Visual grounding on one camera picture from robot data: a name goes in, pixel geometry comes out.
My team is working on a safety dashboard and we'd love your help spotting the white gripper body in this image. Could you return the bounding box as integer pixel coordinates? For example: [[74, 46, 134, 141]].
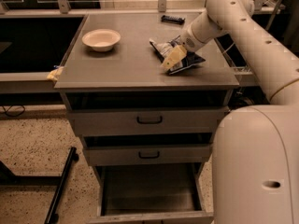
[[180, 27, 205, 52]]

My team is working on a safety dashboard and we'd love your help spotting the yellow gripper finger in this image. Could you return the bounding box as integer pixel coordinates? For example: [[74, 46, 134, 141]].
[[161, 45, 187, 71]]

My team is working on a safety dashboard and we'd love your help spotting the blue white chip bag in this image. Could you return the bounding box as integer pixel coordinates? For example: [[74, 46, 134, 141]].
[[149, 35, 205, 75]]

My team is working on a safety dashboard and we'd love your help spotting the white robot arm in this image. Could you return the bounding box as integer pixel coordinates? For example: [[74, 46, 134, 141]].
[[163, 0, 299, 224]]

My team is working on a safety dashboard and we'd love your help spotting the grey top drawer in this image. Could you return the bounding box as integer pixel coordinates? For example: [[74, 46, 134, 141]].
[[67, 106, 228, 137]]

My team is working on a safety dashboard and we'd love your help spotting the grey drawer cabinet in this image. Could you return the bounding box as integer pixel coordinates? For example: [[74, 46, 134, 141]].
[[54, 12, 240, 224]]

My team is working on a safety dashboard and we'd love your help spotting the grey middle drawer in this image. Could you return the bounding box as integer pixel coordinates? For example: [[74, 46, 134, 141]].
[[83, 145, 211, 166]]

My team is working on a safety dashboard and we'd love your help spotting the grey open bottom drawer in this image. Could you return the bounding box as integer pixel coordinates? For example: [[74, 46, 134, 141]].
[[87, 163, 214, 224]]

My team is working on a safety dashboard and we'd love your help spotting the black rectangular remote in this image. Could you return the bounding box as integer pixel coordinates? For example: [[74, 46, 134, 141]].
[[161, 15, 185, 25]]

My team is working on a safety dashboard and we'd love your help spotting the white ceramic bowl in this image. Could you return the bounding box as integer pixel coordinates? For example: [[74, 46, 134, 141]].
[[82, 29, 121, 52]]

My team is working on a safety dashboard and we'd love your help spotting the yellow tape scrap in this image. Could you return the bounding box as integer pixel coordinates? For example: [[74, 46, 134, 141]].
[[47, 67, 64, 82]]

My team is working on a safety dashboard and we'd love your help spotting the black metal floor stand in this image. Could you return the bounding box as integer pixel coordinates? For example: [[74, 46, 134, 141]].
[[0, 147, 78, 224]]

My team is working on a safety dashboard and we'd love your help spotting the grey metal rail frame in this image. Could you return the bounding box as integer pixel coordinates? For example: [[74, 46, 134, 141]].
[[0, 0, 292, 95]]

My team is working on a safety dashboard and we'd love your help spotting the black cable loop left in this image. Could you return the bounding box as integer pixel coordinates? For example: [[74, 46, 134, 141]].
[[0, 105, 26, 118]]

